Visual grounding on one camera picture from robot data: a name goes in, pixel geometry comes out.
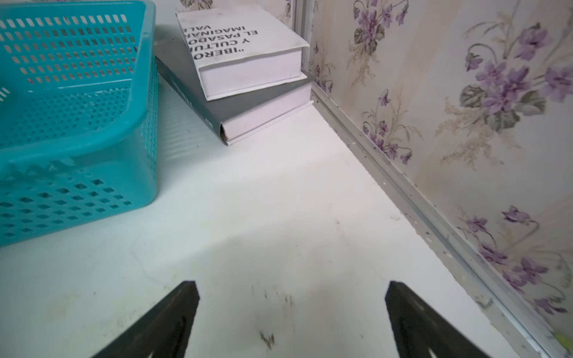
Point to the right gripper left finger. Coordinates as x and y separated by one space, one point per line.
164 331

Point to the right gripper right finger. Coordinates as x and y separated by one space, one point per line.
419 331

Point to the grey book underneath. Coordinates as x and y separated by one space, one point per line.
236 117

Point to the teal plastic basket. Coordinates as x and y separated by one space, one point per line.
79 114

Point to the white book black text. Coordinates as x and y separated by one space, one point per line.
241 49

